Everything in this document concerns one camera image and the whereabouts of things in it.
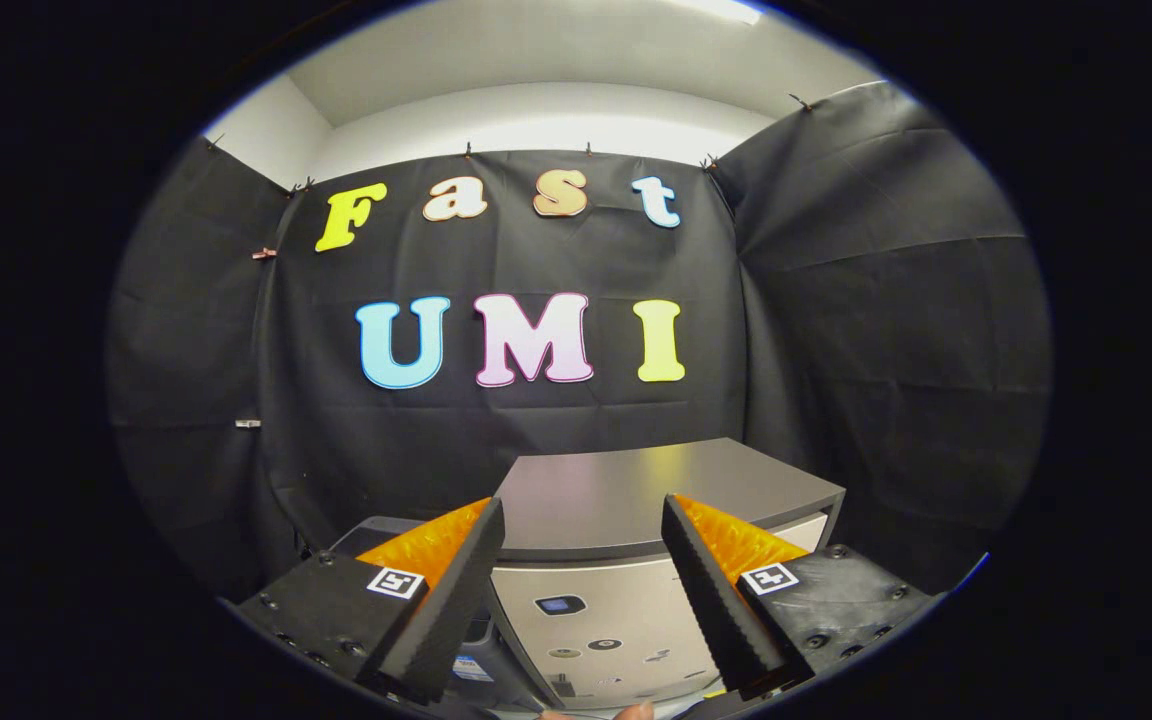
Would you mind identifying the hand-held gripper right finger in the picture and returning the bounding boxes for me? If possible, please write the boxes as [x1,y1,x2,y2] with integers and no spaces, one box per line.
[661,493,939,703]

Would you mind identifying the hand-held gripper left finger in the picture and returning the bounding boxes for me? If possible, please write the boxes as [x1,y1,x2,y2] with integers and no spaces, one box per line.
[236,497,506,705]

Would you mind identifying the black backdrop cloth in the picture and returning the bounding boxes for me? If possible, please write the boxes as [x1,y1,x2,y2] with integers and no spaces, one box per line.
[106,80,1052,601]

